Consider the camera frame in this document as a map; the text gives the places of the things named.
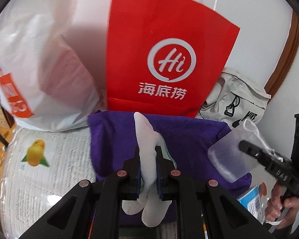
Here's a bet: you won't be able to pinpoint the white socks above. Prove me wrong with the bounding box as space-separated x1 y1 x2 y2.
122 112 172 227

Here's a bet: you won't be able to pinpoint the clear plastic pouch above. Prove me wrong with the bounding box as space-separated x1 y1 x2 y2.
208 118 283 183

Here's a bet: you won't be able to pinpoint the person's right hand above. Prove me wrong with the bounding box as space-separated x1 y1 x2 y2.
265 182 299 229

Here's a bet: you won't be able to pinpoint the blue tissue pack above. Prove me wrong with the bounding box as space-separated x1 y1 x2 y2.
237 186 264 224

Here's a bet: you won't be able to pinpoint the purple towel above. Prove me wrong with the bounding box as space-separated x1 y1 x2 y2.
88 111 252 197

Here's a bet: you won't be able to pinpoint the grey Nike waist bag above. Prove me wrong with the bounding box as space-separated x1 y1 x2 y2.
196 67 271 129

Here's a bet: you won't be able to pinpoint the fruit print tablecloth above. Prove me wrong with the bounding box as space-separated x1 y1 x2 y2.
0 127 97 238

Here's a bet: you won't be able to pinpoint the red paper Haidilao bag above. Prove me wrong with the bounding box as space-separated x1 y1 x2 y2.
106 0 240 117

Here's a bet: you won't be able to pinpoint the white Miniso plastic bag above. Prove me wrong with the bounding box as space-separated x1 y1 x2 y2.
0 0 100 132

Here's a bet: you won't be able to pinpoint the brown wooden door frame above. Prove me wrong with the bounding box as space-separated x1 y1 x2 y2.
264 10 299 98

